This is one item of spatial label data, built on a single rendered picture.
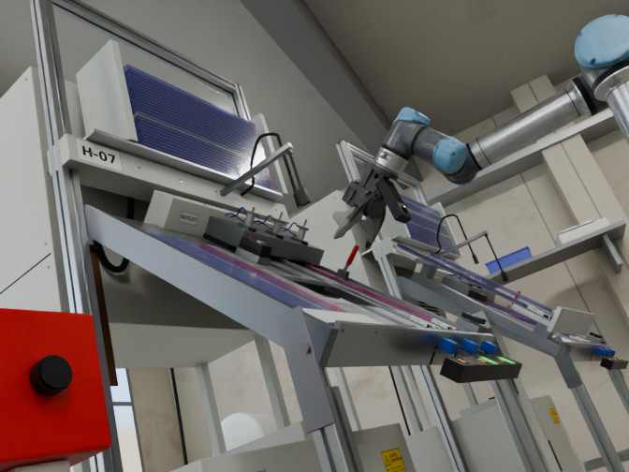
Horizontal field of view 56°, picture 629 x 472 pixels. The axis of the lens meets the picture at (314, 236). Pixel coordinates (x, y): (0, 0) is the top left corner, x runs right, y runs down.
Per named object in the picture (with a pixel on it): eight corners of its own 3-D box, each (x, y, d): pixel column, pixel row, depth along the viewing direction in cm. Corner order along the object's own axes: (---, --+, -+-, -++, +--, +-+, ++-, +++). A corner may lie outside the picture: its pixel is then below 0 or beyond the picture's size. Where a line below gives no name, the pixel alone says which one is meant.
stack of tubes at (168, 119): (276, 192, 187) (255, 124, 197) (143, 146, 146) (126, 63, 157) (248, 211, 193) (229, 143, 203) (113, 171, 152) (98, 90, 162)
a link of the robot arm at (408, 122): (425, 113, 135) (397, 101, 140) (402, 156, 137) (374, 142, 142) (438, 124, 142) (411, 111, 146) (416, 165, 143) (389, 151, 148)
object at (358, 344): (484, 363, 141) (494, 335, 140) (326, 368, 88) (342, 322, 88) (479, 361, 142) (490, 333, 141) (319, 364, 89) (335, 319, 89)
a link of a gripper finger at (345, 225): (320, 229, 143) (347, 207, 146) (338, 241, 139) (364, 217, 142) (318, 221, 140) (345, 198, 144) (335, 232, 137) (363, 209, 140)
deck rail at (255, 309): (325, 367, 88) (339, 329, 88) (317, 368, 87) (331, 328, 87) (84, 231, 132) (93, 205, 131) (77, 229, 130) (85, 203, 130)
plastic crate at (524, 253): (536, 265, 434) (531, 252, 439) (533, 258, 415) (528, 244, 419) (494, 282, 444) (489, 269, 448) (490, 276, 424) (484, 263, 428)
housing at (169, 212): (283, 274, 182) (298, 231, 181) (154, 252, 143) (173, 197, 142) (265, 266, 186) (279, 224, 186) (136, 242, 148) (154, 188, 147)
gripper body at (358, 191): (356, 207, 151) (378, 166, 149) (380, 223, 146) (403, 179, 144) (339, 201, 145) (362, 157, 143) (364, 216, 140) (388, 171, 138)
